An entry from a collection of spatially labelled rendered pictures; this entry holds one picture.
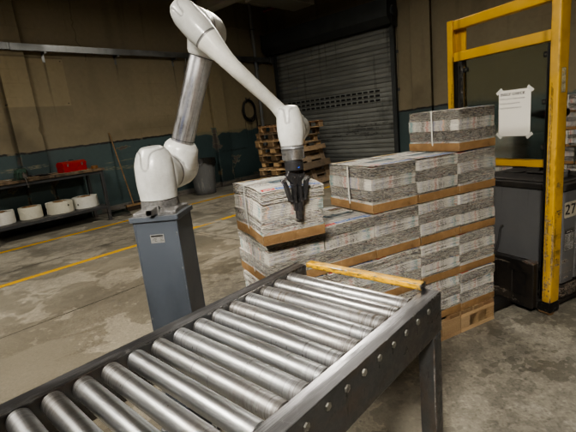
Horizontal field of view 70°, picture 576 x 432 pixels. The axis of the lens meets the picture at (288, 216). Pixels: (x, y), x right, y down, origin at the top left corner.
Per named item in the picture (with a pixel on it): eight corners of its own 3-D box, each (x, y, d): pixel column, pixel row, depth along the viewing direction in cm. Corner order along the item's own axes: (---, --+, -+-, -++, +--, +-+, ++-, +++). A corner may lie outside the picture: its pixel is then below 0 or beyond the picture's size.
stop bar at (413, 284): (311, 264, 150) (310, 259, 149) (426, 286, 121) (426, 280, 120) (305, 267, 147) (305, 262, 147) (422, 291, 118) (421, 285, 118)
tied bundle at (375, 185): (330, 205, 233) (327, 165, 228) (371, 196, 245) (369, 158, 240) (372, 215, 200) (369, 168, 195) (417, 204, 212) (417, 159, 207)
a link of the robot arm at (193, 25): (213, 21, 151) (225, 28, 164) (178, -16, 150) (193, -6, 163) (189, 48, 155) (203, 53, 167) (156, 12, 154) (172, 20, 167)
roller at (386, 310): (268, 289, 138) (277, 294, 141) (396, 324, 107) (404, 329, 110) (273, 275, 140) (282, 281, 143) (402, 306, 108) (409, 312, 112)
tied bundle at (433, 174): (371, 196, 245) (369, 158, 240) (408, 189, 258) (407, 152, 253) (419, 205, 212) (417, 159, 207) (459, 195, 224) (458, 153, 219)
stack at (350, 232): (255, 370, 227) (235, 225, 209) (415, 309, 276) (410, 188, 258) (285, 410, 193) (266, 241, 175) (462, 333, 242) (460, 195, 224)
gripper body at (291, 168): (298, 159, 168) (300, 181, 170) (279, 161, 164) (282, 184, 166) (307, 159, 161) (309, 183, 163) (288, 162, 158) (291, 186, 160)
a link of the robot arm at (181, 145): (147, 183, 184) (169, 177, 205) (179, 195, 183) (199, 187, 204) (183, 1, 163) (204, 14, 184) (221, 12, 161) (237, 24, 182)
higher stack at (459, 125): (414, 310, 276) (406, 113, 248) (447, 298, 289) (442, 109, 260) (461, 333, 242) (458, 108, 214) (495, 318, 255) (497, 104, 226)
